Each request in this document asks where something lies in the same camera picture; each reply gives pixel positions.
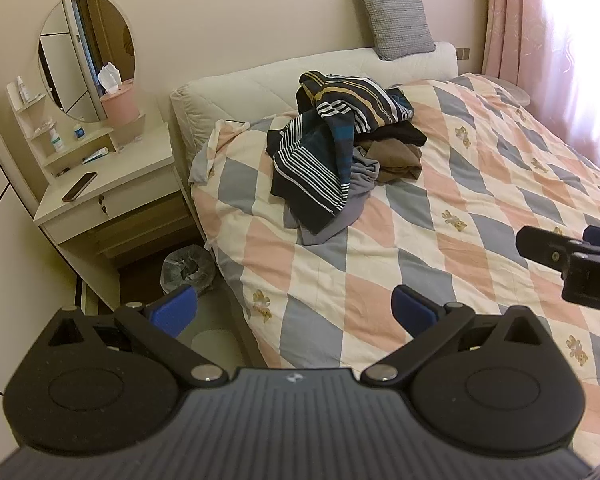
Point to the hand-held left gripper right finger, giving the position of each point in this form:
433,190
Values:
410,310

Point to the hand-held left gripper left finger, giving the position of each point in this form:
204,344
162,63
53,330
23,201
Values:
172,307

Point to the navy striped sweater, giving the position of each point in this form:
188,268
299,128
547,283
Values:
310,160

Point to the trash bin with bag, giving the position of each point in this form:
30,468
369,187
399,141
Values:
187,267

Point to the white round stool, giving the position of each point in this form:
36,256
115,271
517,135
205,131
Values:
215,345

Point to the checkered bear print quilt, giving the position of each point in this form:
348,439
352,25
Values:
380,240

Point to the drawer key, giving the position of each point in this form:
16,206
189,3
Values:
101,205

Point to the grey garment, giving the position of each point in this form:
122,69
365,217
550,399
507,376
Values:
362,180

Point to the brown garment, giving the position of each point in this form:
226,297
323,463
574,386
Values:
395,160

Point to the smartphone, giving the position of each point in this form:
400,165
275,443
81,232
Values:
80,186

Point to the white vanity table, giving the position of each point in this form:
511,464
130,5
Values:
130,160

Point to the white cream tube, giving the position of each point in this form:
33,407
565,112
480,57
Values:
95,155

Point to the white desktop shelf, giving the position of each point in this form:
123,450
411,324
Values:
125,130

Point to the small blue lidded jar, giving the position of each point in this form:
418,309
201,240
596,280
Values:
79,132

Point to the pink tissue holder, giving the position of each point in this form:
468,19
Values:
120,102

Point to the pink curtain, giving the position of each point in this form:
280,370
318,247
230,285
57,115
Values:
510,20

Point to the white padded headboard cushion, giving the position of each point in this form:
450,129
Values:
240,85

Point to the white tissue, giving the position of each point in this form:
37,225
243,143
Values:
109,77

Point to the white slim bottle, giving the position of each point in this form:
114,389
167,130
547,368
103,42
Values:
23,89

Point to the grey pillow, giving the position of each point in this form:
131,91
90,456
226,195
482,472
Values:
395,20

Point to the round mirror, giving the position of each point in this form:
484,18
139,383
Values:
80,50

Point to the wall socket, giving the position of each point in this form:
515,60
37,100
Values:
463,51

